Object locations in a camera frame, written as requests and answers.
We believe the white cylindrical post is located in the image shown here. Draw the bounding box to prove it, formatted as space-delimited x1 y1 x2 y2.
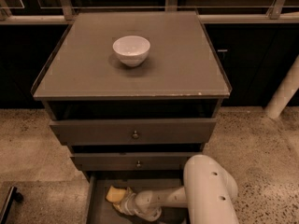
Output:
264 55 299 119

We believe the grey drawer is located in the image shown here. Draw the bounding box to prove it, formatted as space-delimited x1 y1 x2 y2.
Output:
50 119 216 146
83 171 190 224
71 152 197 171

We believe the grey drawer cabinet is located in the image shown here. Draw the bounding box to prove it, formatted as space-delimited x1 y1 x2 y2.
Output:
30 10 233 179

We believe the metal railing frame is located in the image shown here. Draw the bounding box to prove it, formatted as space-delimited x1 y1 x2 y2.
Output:
0 0 299 24

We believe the brass top drawer knob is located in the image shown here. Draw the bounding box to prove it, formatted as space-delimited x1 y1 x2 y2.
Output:
132 131 139 139

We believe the yellow sponge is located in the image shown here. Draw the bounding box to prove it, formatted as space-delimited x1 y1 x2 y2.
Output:
106 186 126 203

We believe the grey top drawer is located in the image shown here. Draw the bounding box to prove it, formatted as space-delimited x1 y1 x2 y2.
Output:
50 119 216 146

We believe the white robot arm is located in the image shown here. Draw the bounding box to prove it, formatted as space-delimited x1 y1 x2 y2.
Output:
106 154 239 224

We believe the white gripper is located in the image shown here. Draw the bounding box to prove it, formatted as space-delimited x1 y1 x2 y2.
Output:
113 187 147 216

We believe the grey middle drawer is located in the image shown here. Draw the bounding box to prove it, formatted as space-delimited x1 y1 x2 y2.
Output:
71 152 197 171

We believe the grey bottom drawer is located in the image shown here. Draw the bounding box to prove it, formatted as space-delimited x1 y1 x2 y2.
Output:
83 171 190 224

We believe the white ceramic bowl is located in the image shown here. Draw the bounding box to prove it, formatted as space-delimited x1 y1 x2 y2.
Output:
112 35 150 67

